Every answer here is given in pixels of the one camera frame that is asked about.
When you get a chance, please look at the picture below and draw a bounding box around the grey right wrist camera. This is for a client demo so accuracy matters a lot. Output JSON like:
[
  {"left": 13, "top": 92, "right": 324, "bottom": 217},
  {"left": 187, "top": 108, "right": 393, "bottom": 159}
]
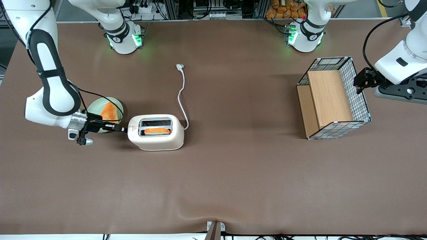
[{"left": 68, "top": 128, "right": 94, "bottom": 146}]

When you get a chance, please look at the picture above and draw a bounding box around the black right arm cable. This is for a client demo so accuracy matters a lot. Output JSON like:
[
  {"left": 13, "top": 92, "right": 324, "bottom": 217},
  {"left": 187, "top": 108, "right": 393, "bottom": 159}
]
[{"left": 0, "top": 0, "right": 124, "bottom": 124}]

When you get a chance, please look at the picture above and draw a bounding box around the white two-slot toaster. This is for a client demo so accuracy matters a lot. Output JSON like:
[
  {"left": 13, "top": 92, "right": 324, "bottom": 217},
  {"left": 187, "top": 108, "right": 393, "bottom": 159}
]
[{"left": 127, "top": 114, "right": 185, "bottom": 151}]

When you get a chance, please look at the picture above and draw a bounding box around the wooden step shelf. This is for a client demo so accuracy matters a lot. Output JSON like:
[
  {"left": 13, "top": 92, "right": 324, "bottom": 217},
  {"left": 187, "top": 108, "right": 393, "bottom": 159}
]
[{"left": 297, "top": 70, "right": 354, "bottom": 138}]

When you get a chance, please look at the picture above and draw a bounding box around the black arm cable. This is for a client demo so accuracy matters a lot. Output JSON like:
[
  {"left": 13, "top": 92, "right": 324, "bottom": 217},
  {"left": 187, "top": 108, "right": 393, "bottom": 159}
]
[
  {"left": 363, "top": 13, "right": 409, "bottom": 70},
  {"left": 0, "top": 0, "right": 124, "bottom": 124}
]

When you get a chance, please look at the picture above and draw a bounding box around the orange triangular pastry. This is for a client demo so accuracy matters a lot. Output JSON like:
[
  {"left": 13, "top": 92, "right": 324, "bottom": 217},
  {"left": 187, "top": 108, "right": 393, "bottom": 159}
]
[{"left": 100, "top": 102, "right": 120, "bottom": 122}]

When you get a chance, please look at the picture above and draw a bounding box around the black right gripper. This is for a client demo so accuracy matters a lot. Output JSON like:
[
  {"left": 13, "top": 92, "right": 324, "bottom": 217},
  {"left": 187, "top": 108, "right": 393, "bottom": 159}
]
[{"left": 77, "top": 113, "right": 128, "bottom": 146}]

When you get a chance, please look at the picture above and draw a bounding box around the wire grid basket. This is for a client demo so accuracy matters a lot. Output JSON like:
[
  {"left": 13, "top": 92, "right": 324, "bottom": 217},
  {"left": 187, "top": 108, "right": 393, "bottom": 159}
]
[{"left": 296, "top": 57, "right": 372, "bottom": 141}]

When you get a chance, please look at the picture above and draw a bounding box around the toast slice in toaster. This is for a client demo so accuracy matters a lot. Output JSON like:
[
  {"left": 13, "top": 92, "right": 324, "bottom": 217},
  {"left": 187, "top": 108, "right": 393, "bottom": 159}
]
[{"left": 144, "top": 128, "right": 171, "bottom": 136}]

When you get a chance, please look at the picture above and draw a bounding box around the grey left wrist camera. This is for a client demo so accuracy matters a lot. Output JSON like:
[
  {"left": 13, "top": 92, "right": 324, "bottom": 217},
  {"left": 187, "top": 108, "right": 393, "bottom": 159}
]
[{"left": 373, "top": 76, "right": 427, "bottom": 105}]

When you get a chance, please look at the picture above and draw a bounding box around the white power strip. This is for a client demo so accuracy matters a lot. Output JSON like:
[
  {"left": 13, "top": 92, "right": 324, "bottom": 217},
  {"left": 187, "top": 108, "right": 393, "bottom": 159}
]
[{"left": 131, "top": 3, "right": 154, "bottom": 14}]

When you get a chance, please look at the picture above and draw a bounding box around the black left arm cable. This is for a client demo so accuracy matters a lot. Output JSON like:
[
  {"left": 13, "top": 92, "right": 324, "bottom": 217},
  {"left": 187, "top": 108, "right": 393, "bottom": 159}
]
[{"left": 363, "top": 13, "right": 409, "bottom": 70}]

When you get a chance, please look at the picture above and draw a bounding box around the white toaster power cord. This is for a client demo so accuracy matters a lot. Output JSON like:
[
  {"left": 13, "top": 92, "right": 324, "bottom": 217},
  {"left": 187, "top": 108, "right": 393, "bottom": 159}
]
[{"left": 176, "top": 64, "right": 189, "bottom": 131}]

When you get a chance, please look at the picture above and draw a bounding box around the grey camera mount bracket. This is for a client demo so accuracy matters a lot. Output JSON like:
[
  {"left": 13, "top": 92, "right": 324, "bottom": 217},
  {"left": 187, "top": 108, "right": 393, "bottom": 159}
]
[{"left": 204, "top": 221, "right": 226, "bottom": 240}]

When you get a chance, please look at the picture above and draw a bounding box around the bag of orange bread rolls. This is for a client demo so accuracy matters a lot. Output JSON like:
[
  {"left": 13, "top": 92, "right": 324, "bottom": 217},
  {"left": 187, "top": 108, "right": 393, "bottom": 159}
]
[{"left": 266, "top": 0, "right": 308, "bottom": 19}]

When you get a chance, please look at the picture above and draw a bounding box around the light green round plate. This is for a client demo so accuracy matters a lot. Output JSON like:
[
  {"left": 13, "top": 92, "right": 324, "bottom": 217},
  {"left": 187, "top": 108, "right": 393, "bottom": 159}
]
[{"left": 87, "top": 97, "right": 124, "bottom": 133}]

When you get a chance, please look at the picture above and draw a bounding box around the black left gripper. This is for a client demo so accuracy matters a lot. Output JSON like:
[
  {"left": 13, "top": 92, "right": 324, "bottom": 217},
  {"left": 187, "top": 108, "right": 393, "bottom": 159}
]
[{"left": 353, "top": 67, "right": 385, "bottom": 95}]

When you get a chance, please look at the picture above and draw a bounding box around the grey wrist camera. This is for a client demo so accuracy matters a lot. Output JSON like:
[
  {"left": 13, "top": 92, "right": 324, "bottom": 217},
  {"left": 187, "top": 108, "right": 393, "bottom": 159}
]
[
  {"left": 68, "top": 128, "right": 94, "bottom": 146},
  {"left": 373, "top": 76, "right": 427, "bottom": 105}
]

